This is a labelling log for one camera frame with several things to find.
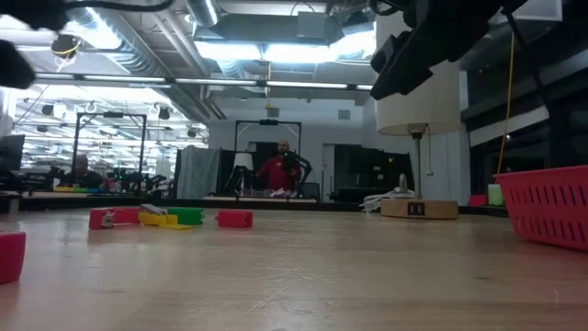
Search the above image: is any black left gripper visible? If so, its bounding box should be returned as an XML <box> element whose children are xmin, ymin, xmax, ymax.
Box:
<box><xmin>0</xmin><ymin>39</ymin><xmax>37</xmax><ymax>91</ymax></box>

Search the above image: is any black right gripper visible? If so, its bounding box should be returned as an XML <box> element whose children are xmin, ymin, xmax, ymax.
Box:
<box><xmin>369</xmin><ymin>8</ymin><xmax>488</xmax><ymax>101</ymax></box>

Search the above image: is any red stapler with metal plate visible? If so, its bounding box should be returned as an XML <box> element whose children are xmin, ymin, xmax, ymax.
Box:
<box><xmin>88</xmin><ymin>206</ymin><xmax>141</xmax><ymax>231</ymax></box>

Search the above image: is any yellow stapler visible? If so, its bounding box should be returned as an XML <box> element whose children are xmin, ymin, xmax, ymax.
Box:
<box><xmin>138</xmin><ymin>203</ymin><xmax>194</xmax><ymax>231</ymax></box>

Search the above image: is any green stapler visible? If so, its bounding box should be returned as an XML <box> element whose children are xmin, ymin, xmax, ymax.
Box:
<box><xmin>167</xmin><ymin>207</ymin><xmax>205</xmax><ymax>226</ymax></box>

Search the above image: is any white shade wooden base lamp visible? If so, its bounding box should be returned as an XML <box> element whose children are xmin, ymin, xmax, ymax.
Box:
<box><xmin>375</xmin><ymin>11</ymin><xmax>462</xmax><ymax>221</ymax></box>

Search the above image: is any black monitor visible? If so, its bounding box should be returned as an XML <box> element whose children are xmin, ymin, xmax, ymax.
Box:
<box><xmin>0</xmin><ymin>134</ymin><xmax>27</xmax><ymax>174</ymax></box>

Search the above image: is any black cabinet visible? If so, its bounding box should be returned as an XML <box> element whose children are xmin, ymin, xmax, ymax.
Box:
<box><xmin>334</xmin><ymin>144</ymin><xmax>414</xmax><ymax>203</ymax></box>

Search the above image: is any person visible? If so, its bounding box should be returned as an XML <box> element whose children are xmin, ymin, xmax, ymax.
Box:
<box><xmin>255</xmin><ymin>140</ymin><xmax>304</xmax><ymax>192</ymax></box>
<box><xmin>63</xmin><ymin>154</ymin><xmax>105</xmax><ymax>188</ymax></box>

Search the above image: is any green cup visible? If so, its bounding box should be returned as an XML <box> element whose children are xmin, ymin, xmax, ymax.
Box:
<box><xmin>487</xmin><ymin>183</ymin><xmax>504</xmax><ymax>207</ymax></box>

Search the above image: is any small background table lamp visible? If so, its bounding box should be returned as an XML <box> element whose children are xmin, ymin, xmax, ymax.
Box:
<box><xmin>232</xmin><ymin>152</ymin><xmax>254</xmax><ymax>197</ymax></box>

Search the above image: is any red plastic basket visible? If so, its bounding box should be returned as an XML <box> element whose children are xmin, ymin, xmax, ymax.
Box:
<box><xmin>494</xmin><ymin>165</ymin><xmax>588</xmax><ymax>253</ymax></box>

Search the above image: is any grey hanging cloth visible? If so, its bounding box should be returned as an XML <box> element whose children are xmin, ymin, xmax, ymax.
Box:
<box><xmin>176</xmin><ymin>145</ymin><xmax>221</xmax><ymax>200</ymax></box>

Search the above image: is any black background rig frame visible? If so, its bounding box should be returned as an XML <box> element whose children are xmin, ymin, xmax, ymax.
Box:
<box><xmin>233</xmin><ymin>119</ymin><xmax>303</xmax><ymax>162</ymax></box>
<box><xmin>71</xmin><ymin>111</ymin><xmax>148</xmax><ymax>189</ymax></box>

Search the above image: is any yellow hanging cable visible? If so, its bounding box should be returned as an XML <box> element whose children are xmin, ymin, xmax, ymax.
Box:
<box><xmin>494</xmin><ymin>31</ymin><xmax>516</xmax><ymax>176</ymax></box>

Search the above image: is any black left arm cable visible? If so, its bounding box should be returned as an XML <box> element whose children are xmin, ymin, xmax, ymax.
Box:
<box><xmin>63</xmin><ymin>0</ymin><xmax>175</xmax><ymax>14</ymax></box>

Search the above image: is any white cable bundle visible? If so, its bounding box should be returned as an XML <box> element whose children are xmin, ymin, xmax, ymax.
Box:
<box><xmin>362</xmin><ymin>173</ymin><xmax>417</xmax><ymax>213</ymax></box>

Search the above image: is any black metal table frame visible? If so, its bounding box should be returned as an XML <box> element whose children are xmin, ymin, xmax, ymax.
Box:
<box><xmin>0</xmin><ymin>195</ymin><xmax>534</xmax><ymax>221</ymax></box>

